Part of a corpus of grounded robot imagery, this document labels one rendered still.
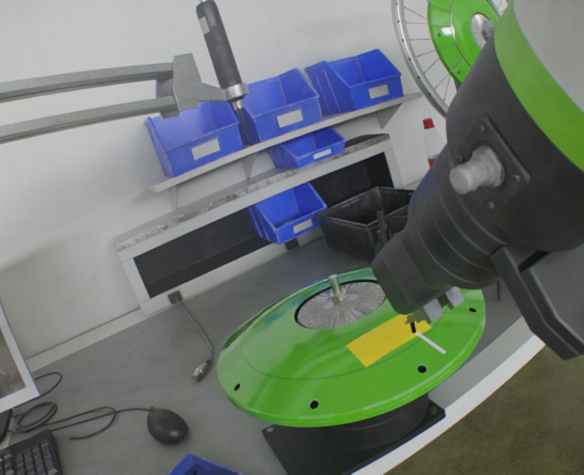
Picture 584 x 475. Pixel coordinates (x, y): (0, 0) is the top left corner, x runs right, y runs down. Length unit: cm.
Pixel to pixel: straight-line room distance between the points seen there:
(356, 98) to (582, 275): 115
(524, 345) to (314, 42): 117
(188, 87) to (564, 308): 60
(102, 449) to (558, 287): 71
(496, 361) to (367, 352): 27
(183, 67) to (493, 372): 61
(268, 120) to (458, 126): 102
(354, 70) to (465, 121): 139
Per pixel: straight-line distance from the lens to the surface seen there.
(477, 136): 17
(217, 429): 69
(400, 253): 28
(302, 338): 47
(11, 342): 97
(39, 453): 83
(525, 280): 21
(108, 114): 62
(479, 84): 17
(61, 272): 136
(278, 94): 142
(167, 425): 70
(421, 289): 28
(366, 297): 51
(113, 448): 77
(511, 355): 65
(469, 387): 61
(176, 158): 113
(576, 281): 22
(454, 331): 45
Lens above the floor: 131
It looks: 16 degrees down
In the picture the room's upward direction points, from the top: 18 degrees counter-clockwise
